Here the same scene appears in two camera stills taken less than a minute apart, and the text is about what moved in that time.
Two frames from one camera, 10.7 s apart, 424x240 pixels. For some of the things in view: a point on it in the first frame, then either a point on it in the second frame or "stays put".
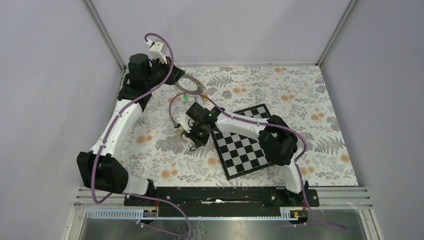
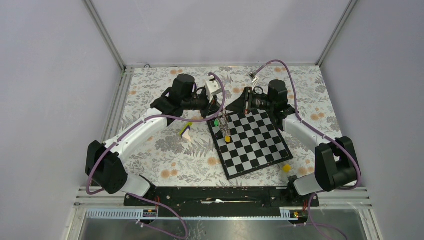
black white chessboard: (238, 153) stays put
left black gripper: (176, 73) → (212, 107)
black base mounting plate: (219, 198) stays put
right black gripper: (197, 141) → (240, 105)
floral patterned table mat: (156, 149) stays put
